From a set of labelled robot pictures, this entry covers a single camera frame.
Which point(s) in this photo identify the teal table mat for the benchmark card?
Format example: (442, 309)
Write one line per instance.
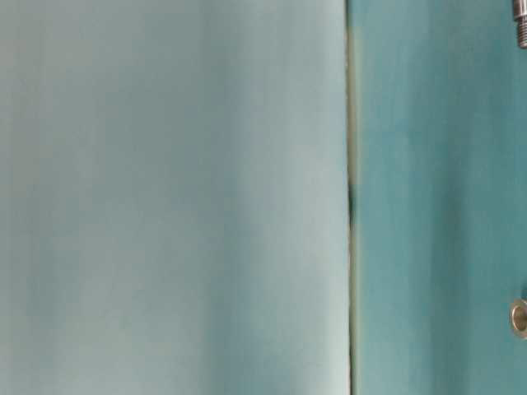
(440, 205)

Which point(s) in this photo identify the metal washer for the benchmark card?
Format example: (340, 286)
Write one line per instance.
(518, 318)

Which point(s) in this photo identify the threaded steel shaft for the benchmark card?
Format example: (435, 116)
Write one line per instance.
(520, 18)

